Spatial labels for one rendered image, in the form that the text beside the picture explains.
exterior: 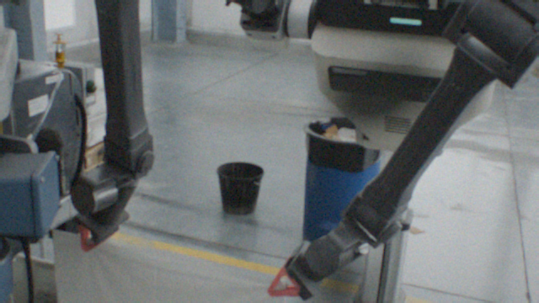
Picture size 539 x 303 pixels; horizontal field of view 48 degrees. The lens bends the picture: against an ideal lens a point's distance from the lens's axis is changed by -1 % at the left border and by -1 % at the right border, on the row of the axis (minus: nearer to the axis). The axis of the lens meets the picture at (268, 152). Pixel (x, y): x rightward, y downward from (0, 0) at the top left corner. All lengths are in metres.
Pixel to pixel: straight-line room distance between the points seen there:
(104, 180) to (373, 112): 0.63
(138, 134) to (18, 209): 0.30
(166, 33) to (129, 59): 8.93
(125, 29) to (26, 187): 0.28
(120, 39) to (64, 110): 0.39
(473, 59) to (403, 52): 0.50
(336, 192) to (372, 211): 2.30
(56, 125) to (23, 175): 0.47
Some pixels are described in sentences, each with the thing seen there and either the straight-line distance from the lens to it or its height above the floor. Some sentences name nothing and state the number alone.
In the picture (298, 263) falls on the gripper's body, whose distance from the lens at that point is 1.04.
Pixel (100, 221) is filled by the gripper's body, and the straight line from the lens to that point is 1.18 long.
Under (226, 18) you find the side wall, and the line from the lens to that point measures 9.69.
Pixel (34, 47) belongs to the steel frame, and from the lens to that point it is 7.01.
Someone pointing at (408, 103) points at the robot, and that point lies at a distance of 1.34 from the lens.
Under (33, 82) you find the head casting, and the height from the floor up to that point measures 1.33.
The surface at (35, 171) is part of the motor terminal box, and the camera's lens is 0.82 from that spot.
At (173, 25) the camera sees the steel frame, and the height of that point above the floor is 0.29.
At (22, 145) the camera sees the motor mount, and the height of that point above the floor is 1.31.
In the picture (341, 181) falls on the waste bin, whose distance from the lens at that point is 3.24.
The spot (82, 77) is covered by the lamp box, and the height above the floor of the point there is 1.31.
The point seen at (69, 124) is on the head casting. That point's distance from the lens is 1.31.
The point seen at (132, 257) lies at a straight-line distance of 1.19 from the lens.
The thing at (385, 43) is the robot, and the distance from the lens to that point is 1.28.
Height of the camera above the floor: 1.60
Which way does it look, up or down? 19 degrees down
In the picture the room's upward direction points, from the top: 3 degrees clockwise
